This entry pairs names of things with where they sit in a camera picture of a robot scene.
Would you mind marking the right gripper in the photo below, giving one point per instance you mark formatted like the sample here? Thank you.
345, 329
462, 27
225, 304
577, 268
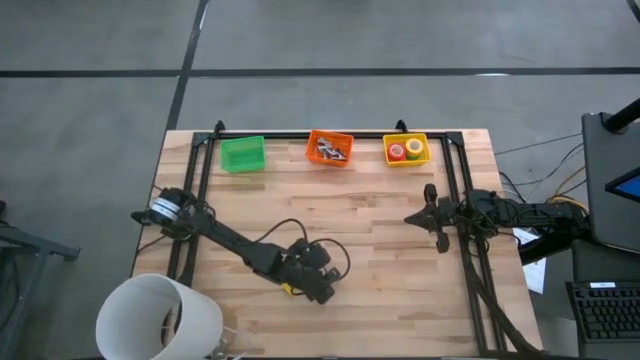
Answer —
442, 215

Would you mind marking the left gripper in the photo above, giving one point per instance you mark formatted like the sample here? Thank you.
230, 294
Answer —
310, 280

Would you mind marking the green tape roll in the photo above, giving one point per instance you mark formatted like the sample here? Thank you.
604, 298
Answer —
414, 157

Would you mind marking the red tape roll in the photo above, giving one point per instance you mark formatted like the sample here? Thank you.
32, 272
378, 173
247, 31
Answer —
390, 152

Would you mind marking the light blue staple remover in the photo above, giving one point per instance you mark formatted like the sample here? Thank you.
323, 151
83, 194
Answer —
338, 154

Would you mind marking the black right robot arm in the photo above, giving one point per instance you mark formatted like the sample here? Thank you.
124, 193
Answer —
540, 215

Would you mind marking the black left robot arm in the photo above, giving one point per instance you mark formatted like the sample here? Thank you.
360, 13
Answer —
225, 237

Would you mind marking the yellow plastic basket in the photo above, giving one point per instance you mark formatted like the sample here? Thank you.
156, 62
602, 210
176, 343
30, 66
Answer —
426, 159

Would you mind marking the white paper sheet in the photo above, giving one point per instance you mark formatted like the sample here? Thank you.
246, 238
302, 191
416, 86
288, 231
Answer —
536, 275

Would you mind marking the orange plastic basket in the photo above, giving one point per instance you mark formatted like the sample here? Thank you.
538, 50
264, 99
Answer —
311, 155

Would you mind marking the green plastic basket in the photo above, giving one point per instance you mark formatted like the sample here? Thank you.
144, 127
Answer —
242, 157

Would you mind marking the dark grey computer cart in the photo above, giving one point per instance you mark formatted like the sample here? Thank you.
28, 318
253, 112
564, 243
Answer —
600, 200

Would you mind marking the black keyboard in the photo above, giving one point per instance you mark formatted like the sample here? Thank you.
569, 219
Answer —
605, 312

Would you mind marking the blue lit screen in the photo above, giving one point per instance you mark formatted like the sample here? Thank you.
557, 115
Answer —
627, 187

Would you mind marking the black pole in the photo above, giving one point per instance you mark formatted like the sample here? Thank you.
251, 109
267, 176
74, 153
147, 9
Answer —
625, 116

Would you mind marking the grey metal stand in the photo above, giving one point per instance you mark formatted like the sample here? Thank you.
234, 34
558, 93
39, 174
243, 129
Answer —
30, 245

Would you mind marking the black table frame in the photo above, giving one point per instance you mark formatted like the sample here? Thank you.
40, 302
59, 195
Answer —
285, 135

